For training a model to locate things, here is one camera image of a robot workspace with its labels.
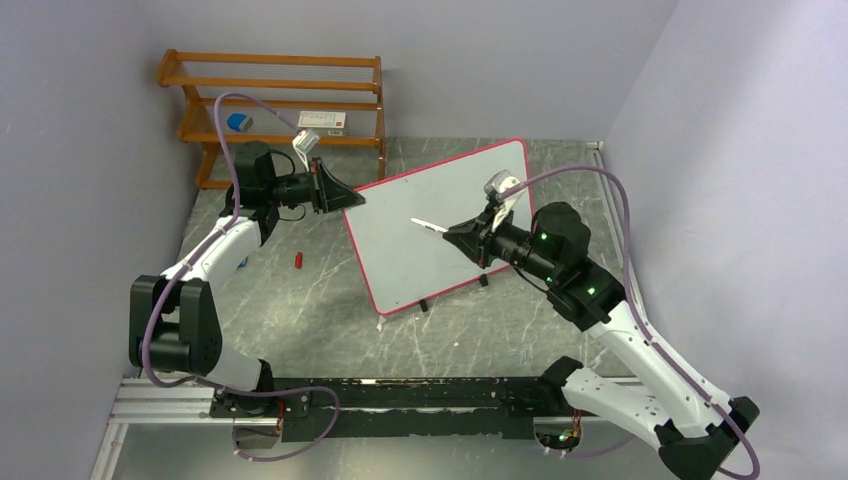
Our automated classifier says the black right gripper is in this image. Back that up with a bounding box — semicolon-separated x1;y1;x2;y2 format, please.
444;203;559;284

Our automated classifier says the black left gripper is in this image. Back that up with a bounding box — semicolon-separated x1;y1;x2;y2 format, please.
267;158;365;215

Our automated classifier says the red capped whiteboard marker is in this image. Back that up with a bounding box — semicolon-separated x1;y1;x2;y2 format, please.
410;217;448;234

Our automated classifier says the pink framed whiteboard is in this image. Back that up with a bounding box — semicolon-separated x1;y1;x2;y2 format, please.
343;139;530;315

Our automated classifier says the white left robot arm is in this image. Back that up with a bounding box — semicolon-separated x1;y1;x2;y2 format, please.
128;141;365;416

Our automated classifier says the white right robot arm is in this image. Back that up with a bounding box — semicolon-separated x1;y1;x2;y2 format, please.
442;202;759;479

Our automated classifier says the blue whiteboard eraser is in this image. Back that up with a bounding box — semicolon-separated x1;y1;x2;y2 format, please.
226;113;254;133

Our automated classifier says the white red card box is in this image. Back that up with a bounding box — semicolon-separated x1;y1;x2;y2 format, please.
298;110;347;130

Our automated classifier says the wooden shelf rack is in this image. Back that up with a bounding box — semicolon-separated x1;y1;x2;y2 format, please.
155;49;388;189

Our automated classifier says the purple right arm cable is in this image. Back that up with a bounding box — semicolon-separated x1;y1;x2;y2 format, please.
500;164;762;480

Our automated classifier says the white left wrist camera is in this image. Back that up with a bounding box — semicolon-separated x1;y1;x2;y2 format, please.
292;128;320;172

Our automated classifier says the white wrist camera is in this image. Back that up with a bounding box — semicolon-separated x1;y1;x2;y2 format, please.
484;170;527;232
292;128;320;172

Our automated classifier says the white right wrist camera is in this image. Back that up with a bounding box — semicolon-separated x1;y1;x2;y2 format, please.
484;170;527;232

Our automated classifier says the aluminium frame rail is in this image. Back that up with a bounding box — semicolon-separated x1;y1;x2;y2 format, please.
109;378;646;453

